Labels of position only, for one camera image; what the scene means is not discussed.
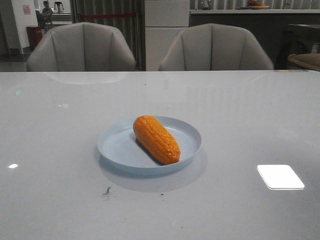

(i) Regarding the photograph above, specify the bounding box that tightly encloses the red bin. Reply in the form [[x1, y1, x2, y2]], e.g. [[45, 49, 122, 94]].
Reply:
[[26, 25, 43, 51]]

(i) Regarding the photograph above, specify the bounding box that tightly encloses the pink wall poster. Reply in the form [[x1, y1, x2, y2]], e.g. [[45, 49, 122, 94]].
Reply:
[[22, 4, 31, 15]]

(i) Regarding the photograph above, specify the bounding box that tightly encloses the right beige leather chair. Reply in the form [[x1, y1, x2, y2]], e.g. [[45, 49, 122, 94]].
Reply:
[[158, 23, 274, 71]]

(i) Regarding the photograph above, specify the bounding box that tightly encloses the fruit bowl on counter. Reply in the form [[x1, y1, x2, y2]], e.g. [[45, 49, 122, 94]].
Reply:
[[246, 0, 270, 10]]

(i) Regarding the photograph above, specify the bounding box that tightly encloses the beige leather chair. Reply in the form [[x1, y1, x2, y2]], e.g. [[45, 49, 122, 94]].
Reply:
[[26, 22, 136, 72], [158, 23, 274, 71]]

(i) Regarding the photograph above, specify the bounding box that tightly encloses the orange toy corn cob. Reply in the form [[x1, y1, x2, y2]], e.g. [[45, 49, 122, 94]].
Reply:
[[133, 115, 181, 165]]

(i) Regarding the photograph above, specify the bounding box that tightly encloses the person in background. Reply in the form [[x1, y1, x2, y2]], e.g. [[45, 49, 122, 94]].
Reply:
[[40, 0, 53, 28]]

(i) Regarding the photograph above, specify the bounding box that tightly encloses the white cabinet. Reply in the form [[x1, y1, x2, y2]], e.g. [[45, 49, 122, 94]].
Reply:
[[144, 0, 190, 71]]

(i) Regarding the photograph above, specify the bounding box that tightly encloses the red barrier belt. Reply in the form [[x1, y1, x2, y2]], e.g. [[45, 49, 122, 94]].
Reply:
[[80, 12, 137, 19]]

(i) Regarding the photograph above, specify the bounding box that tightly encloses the dark washing machine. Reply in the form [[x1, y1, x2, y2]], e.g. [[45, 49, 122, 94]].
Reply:
[[274, 24, 320, 70]]

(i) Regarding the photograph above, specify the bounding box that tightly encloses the tan cushion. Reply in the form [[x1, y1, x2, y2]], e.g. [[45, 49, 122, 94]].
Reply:
[[287, 53, 320, 72]]

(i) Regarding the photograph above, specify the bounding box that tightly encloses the dark counter with white top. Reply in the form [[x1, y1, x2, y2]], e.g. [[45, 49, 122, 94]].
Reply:
[[189, 9, 320, 66]]

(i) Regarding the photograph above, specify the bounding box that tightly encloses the left beige leather chair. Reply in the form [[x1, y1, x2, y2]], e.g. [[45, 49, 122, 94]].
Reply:
[[26, 22, 136, 72]]

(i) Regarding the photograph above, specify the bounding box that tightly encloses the light blue round plate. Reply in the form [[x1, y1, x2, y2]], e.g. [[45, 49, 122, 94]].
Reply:
[[97, 116, 202, 176]]

